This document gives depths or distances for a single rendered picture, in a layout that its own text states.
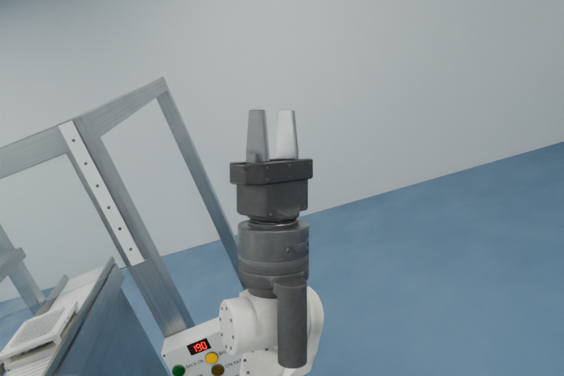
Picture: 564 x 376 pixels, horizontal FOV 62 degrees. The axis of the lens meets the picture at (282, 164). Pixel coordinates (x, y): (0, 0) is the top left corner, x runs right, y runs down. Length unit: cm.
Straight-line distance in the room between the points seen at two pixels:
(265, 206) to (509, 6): 387
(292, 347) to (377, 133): 378
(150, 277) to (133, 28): 358
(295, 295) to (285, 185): 13
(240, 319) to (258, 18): 373
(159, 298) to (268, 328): 59
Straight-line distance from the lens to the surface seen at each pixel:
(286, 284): 54
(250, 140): 55
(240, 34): 422
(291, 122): 58
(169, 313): 116
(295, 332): 55
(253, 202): 54
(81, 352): 218
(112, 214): 107
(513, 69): 436
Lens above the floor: 176
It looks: 16 degrees down
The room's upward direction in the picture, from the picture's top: 22 degrees counter-clockwise
